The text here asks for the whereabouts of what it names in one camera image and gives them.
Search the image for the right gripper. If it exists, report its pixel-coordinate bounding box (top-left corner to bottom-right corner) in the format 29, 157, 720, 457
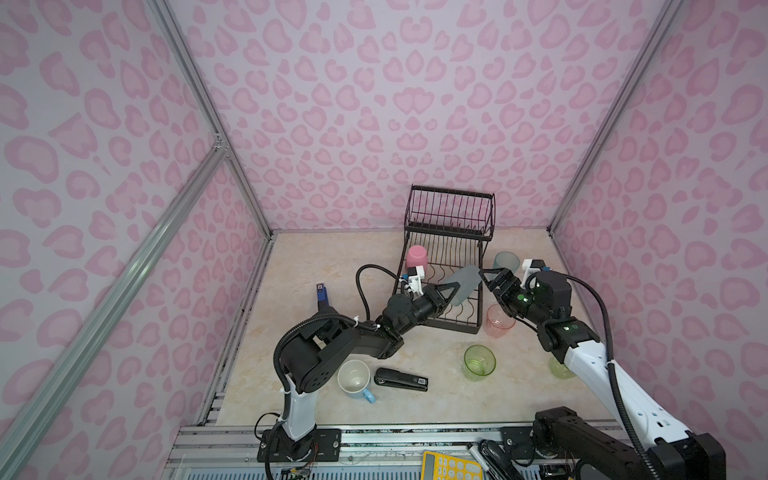
478, 268, 550, 327

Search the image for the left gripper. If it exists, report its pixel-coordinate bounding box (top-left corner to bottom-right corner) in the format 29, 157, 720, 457
396, 281, 458, 338

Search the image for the teal textured cup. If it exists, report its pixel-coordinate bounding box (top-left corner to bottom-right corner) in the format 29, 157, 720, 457
493, 251, 521, 274
444, 265, 481, 306

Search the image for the opaque pink plastic cup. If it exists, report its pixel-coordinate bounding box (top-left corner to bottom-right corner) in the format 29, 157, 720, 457
405, 245, 428, 272

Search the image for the clear pink plastic cup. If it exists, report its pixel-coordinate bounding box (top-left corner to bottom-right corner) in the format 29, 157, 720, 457
483, 304, 517, 338

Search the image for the green cup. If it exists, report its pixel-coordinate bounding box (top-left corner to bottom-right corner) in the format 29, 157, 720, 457
463, 345, 497, 381
549, 358, 575, 380

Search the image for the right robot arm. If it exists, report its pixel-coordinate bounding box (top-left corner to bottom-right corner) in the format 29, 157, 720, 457
479, 266, 727, 479

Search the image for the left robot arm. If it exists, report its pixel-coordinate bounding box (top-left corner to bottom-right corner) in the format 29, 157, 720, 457
264, 282, 460, 461

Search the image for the black stapler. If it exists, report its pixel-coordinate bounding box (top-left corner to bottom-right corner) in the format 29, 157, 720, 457
374, 367, 429, 392

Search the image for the blue black marker tool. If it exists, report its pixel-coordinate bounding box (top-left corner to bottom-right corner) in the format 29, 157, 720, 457
316, 283, 330, 312

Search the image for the yellow calculator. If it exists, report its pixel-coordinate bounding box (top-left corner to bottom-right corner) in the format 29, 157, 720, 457
421, 451, 484, 480

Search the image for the black wire dish rack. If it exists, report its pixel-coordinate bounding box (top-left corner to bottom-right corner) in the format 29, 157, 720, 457
391, 184, 497, 335

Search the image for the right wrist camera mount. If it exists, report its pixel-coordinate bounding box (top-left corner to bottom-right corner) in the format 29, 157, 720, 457
521, 258, 547, 284

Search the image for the white mug blue handle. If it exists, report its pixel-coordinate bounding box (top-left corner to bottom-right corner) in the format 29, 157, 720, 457
337, 359, 376, 404

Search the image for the black tool front rail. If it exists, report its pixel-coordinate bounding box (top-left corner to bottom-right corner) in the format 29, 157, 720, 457
479, 439, 519, 480

